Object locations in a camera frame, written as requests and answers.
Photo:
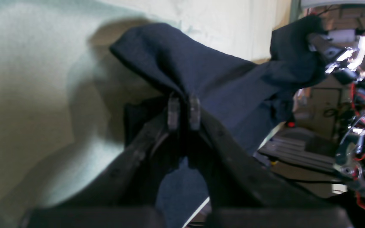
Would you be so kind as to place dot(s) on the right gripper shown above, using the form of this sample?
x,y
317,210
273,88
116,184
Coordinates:
x,y
346,47

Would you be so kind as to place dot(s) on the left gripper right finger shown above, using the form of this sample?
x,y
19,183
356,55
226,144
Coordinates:
x,y
244,194

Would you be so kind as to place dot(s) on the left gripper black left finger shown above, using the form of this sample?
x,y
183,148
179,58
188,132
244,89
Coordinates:
x,y
103,203

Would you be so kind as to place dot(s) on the black T-shirt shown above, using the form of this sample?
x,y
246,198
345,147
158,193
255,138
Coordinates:
x,y
249,99

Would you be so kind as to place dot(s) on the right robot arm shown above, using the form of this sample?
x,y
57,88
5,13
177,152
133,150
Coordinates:
x,y
350,155

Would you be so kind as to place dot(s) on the light green table cloth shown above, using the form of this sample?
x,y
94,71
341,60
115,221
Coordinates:
x,y
62,92

